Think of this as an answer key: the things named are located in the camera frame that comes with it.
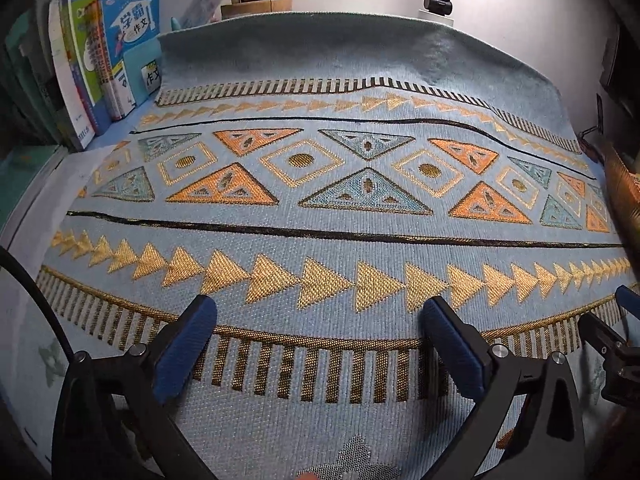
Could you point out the black webcam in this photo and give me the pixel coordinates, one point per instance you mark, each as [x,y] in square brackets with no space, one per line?
[439,2]

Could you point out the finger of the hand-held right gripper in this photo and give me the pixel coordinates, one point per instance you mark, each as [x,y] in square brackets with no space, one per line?
[629,299]

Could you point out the blue patterned woven mat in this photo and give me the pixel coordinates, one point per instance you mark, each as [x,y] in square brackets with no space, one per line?
[320,240]

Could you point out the row of books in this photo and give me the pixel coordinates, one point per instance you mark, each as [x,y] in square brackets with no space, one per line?
[90,60]

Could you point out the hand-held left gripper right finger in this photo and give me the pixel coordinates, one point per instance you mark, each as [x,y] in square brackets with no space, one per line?
[455,350]

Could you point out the wooden pen holder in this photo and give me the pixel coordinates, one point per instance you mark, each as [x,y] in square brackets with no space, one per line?
[255,9]

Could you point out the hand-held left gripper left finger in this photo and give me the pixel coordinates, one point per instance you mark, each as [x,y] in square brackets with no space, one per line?
[185,350]

